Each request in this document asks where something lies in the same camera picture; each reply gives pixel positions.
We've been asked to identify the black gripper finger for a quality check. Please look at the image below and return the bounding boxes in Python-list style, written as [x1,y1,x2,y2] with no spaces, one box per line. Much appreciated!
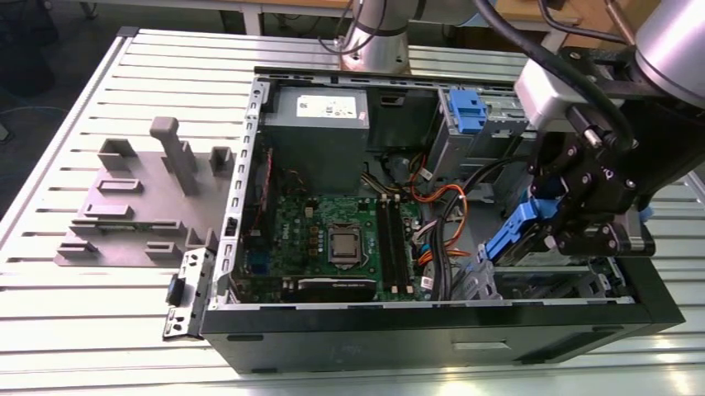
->
[526,135,592,216]
[546,213,657,257]

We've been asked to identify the hard disk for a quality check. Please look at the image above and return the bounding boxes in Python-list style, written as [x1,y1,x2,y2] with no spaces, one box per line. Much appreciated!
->
[482,181,654,267]

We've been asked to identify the metal disk bay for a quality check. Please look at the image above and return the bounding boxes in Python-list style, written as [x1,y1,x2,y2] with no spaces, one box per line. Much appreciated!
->
[462,241,613,300]

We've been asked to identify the metal optical drive cage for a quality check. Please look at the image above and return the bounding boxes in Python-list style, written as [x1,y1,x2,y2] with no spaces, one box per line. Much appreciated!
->
[426,86,539,186]

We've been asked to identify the blue plastic drive latch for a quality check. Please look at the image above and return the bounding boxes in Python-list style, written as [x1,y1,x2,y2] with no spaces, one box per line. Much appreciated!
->
[449,87,490,135]

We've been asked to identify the black RAM slot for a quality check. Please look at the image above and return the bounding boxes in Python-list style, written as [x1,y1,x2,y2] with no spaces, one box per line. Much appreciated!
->
[375,193,402,295]

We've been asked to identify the CPU socket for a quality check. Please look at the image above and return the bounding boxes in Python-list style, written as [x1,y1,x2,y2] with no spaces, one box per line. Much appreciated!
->
[323,221,373,272]

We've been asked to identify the silver CPU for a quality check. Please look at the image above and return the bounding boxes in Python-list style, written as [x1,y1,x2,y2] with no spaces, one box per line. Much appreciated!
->
[330,235,363,262]

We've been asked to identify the black PC case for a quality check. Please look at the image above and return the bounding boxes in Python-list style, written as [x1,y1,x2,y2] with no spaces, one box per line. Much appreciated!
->
[198,65,686,375]

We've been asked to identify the grey power supply unit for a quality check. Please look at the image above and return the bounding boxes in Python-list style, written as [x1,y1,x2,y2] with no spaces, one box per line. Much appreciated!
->
[258,84,371,197]

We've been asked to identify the black graphics card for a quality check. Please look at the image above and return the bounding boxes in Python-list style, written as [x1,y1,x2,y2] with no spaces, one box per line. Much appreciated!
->
[280,276,381,304]

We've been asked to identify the green motherboard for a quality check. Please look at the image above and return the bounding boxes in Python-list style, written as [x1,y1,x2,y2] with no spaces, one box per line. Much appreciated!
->
[242,193,437,302]

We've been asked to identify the blue expansion slot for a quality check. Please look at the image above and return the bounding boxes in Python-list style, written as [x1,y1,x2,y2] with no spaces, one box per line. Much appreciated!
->
[247,251,271,276]

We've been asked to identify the long white framed desk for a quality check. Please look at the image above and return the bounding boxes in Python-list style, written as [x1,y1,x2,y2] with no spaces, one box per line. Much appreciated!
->
[76,0,354,38]

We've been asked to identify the grey parts rack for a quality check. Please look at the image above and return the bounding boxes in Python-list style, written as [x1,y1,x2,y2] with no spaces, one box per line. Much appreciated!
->
[53,116,236,269]

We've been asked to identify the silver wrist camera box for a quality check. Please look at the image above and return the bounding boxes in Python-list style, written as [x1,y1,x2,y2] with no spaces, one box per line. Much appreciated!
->
[513,59,610,134]

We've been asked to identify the orange power wire bundle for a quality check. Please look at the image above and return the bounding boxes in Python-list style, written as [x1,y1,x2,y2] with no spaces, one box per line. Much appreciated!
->
[415,243,474,270]
[410,152,473,232]

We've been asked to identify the black cable bundle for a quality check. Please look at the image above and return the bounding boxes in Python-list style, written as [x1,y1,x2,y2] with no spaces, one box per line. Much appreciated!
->
[429,154,535,300]

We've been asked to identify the thick black camera cable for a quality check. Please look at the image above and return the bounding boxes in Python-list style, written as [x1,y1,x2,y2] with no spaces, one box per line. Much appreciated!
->
[471,0,640,152]

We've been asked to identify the yellow black power wires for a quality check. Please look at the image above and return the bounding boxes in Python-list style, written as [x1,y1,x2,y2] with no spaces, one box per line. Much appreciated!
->
[361,172,406,199]

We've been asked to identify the wooden desk white frame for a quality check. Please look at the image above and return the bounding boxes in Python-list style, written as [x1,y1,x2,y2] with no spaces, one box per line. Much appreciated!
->
[493,0,585,54]

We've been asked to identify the thin red wire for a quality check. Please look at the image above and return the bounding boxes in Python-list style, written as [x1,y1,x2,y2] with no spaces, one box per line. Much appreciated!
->
[250,146,276,240]

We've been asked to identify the metal slot retainer bracket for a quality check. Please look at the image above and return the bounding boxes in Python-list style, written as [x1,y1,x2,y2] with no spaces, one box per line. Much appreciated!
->
[160,246,218,341]

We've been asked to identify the black blue bracket latch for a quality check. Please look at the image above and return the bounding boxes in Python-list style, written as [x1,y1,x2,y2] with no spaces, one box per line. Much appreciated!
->
[167,274,187,307]

